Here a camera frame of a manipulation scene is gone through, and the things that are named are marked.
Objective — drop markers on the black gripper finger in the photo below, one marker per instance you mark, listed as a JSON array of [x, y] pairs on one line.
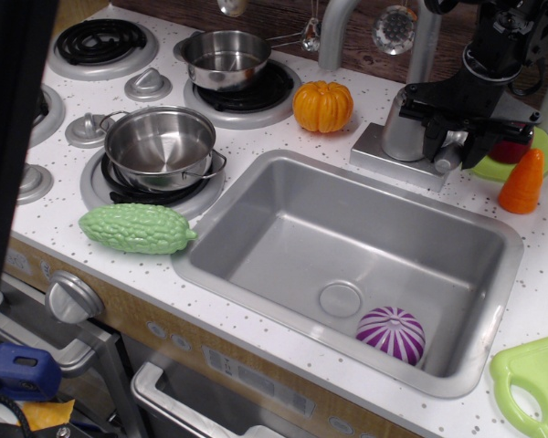
[[477, 145], [436, 131]]

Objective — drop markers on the silver toy faucet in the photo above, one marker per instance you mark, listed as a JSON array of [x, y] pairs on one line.
[[395, 149]]

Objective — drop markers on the green toy plate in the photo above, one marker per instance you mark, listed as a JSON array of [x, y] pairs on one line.
[[500, 172]]

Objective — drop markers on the silver stove knob rear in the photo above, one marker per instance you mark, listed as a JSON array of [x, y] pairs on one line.
[[148, 86]]

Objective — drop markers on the left edge stove burner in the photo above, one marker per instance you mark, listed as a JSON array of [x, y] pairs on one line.
[[50, 113]]

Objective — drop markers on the rear left stove burner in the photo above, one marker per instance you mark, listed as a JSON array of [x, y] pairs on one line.
[[102, 49]]

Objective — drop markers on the green toy bitter melon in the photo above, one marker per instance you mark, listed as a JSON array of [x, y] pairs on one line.
[[138, 228]]

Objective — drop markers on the front right stove burner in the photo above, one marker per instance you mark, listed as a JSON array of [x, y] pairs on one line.
[[95, 191]]

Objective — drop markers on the silver stove knob left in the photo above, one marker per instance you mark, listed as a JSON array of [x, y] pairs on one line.
[[36, 182]]

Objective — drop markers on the blue clamp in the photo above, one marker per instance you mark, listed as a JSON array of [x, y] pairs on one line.
[[28, 374]]

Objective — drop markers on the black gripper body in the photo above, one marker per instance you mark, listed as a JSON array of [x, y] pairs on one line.
[[471, 103]]

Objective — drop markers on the hanging steel ladle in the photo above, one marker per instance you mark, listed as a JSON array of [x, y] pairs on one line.
[[232, 8]]

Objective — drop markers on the light green cutting board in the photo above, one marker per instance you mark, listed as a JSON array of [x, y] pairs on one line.
[[524, 367]]

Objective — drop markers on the silver stove knob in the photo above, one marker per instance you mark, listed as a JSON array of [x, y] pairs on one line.
[[148, 86], [88, 131], [36, 182]]

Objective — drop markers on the yellow cloth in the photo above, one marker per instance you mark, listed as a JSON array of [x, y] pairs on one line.
[[45, 414]]

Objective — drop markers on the dark red toy vegetable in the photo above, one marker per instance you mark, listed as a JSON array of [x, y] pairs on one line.
[[508, 152]]

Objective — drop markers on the silver oven door handle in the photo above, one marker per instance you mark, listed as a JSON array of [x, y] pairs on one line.
[[76, 348]]

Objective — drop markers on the orange toy carrot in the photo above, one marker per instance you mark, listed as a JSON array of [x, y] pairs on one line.
[[520, 193]]

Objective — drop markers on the rear right stove burner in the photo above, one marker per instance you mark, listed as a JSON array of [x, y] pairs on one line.
[[262, 104]]

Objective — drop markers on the orange toy pumpkin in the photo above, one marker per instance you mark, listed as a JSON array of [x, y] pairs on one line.
[[323, 107]]

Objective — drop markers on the silver toy sink basin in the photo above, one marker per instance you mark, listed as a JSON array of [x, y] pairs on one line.
[[316, 247]]

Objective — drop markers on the hanging steel slotted spoon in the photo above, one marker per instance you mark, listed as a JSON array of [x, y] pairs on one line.
[[394, 31]]

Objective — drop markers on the hanging steel small spoon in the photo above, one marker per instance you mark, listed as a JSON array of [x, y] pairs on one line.
[[310, 36]]

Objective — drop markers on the black foreground frame post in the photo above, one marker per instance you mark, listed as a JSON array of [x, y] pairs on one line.
[[25, 31]]

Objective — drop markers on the silver faucet lever handle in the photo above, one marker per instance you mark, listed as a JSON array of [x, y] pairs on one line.
[[448, 157]]

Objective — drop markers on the steel saucepan rear burner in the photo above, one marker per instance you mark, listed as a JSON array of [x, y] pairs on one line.
[[227, 60]]

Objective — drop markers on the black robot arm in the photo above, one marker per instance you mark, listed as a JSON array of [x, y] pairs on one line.
[[510, 36]]

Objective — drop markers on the silver stove knob front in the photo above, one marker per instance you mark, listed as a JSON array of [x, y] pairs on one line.
[[88, 131]]

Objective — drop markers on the silver oven front knob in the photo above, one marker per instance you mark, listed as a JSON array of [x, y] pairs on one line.
[[70, 300]]

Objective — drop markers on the steel pot front burner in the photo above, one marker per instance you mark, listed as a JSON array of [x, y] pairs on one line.
[[163, 149]]

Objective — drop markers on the purple white striped toy onion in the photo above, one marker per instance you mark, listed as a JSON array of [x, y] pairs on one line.
[[393, 331]]

